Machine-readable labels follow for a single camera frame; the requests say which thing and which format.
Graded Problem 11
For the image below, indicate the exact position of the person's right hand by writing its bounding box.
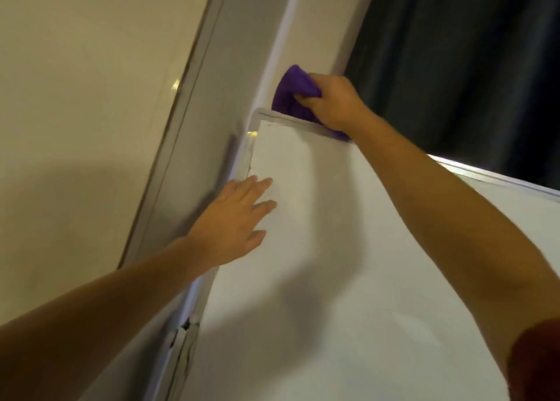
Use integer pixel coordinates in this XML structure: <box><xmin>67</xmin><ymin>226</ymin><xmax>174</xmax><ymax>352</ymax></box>
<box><xmin>293</xmin><ymin>73</ymin><xmax>369</xmax><ymax>134</ymax></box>

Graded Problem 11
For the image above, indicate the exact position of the dark red sleeve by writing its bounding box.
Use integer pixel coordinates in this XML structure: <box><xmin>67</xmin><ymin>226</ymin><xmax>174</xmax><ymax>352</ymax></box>
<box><xmin>507</xmin><ymin>319</ymin><xmax>560</xmax><ymax>401</ymax></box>

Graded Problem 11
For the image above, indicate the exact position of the white board with metal frame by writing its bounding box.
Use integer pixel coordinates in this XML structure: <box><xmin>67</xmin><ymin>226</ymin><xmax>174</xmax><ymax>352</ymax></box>
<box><xmin>177</xmin><ymin>107</ymin><xmax>560</xmax><ymax>401</ymax></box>

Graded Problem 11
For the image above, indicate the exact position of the purple cleaning cloth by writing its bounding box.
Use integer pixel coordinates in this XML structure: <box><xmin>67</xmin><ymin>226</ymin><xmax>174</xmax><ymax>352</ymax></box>
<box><xmin>271</xmin><ymin>64</ymin><xmax>351</xmax><ymax>142</ymax></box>

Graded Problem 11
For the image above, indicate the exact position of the grey door frame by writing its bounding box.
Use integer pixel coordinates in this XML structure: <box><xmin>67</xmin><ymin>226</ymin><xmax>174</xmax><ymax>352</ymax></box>
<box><xmin>117</xmin><ymin>0</ymin><xmax>246</xmax><ymax>269</ymax></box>

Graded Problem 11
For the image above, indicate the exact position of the person's left forearm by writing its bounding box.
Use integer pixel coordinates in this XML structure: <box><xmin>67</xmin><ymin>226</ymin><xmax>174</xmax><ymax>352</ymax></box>
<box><xmin>0</xmin><ymin>235</ymin><xmax>206</xmax><ymax>401</ymax></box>

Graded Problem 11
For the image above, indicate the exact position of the dark curtain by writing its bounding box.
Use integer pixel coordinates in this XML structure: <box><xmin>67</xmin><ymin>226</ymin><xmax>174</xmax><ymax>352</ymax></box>
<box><xmin>342</xmin><ymin>0</ymin><xmax>560</xmax><ymax>191</ymax></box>

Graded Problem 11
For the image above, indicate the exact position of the person's left hand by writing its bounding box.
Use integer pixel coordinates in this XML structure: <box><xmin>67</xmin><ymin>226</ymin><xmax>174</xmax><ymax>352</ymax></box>
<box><xmin>187</xmin><ymin>175</ymin><xmax>278</xmax><ymax>269</ymax></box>

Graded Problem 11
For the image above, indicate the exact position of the person's right forearm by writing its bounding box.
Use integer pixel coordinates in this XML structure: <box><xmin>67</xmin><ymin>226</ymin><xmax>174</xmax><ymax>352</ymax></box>
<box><xmin>350</xmin><ymin>107</ymin><xmax>560</xmax><ymax>384</ymax></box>

